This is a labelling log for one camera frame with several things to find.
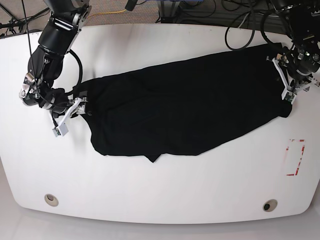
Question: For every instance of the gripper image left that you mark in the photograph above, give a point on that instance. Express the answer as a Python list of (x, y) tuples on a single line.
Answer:
[(53, 99)]

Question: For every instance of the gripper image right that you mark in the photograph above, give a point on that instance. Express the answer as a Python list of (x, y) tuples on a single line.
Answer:
[(302, 63)]

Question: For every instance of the black T-shirt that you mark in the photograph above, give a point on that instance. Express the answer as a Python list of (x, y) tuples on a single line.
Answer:
[(184, 107)]

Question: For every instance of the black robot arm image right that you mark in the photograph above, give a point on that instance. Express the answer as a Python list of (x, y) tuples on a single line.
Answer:
[(304, 31)]

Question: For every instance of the black tripod stand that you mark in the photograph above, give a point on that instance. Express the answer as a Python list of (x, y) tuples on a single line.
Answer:
[(18, 15)]

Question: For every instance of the red tape rectangle marking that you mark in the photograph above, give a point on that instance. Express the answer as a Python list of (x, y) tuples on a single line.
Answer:
[(293, 156)]

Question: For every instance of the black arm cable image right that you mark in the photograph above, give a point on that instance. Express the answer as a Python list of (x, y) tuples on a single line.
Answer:
[(243, 31)]

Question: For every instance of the left table cable grommet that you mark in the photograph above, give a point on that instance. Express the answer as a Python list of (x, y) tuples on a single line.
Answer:
[(51, 200)]

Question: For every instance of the table cable grommet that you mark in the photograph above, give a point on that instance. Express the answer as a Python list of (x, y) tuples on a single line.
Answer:
[(51, 200), (270, 205)]

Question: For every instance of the right table cable grommet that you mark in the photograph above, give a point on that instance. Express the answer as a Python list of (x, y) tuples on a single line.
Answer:
[(270, 205)]

